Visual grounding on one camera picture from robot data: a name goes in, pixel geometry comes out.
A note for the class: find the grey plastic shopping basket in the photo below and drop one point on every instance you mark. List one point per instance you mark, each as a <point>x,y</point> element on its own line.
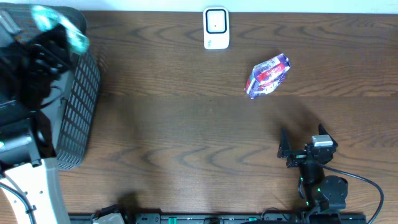
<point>72,100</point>

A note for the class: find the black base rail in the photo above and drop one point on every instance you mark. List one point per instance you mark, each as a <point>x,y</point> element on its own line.
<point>271,217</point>

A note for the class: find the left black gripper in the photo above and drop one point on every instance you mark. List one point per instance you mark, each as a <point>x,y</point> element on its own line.
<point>38,64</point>

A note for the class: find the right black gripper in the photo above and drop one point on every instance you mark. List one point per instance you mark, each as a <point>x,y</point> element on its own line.
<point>296,156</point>

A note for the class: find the purple red snack bag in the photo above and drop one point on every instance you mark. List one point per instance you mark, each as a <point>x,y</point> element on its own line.
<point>267,76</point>

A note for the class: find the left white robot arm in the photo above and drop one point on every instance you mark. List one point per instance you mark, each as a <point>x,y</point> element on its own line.
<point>29,168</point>

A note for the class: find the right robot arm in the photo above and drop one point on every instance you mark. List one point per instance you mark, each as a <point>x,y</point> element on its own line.
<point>326,193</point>

